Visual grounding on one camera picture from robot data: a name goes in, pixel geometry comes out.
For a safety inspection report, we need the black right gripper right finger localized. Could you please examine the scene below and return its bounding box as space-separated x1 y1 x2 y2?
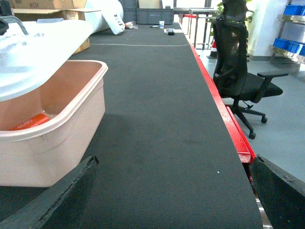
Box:
250 156 305 229

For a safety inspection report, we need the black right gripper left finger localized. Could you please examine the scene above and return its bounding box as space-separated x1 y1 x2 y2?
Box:
0 156 99 229

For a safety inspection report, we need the orange cylindrical capacitor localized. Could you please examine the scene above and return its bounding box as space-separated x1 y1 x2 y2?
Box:
10 114 50 131

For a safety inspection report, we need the white box lid grey handle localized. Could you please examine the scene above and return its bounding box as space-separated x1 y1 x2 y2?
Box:
0 20 92 101

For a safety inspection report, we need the pink plastic storage box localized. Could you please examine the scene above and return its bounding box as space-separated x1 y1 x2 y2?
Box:
0 60 108 187

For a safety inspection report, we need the brown cardboard box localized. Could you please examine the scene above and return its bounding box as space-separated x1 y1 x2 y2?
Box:
11 0 98 55

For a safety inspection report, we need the dark grey table mat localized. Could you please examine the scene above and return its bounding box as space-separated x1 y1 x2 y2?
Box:
0 25 263 229

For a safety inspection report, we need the stainless steel shelf rack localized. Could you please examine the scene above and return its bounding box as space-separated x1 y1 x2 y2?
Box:
269 0 305 66

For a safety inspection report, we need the blue plastic bin row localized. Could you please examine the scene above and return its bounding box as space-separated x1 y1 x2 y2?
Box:
273 4 305 59

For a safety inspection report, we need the red white traffic cone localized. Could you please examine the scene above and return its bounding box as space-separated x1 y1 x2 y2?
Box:
207 41 217 59

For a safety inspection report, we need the black office chair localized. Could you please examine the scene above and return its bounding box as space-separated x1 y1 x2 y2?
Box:
212 0 289 140

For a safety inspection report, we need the green potted plant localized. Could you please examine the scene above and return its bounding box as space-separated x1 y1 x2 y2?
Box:
212 0 249 47

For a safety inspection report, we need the white paper cup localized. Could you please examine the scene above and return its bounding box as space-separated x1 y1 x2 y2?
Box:
159 21 165 29

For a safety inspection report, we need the white foam roll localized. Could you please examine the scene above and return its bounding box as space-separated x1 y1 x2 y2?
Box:
85 0 125 35

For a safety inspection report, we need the grey metal cabinet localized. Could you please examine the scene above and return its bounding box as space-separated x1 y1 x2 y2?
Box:
119 0 174 25

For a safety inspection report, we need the red metal table frame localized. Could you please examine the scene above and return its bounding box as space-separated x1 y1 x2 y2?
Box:
178 20 272 229

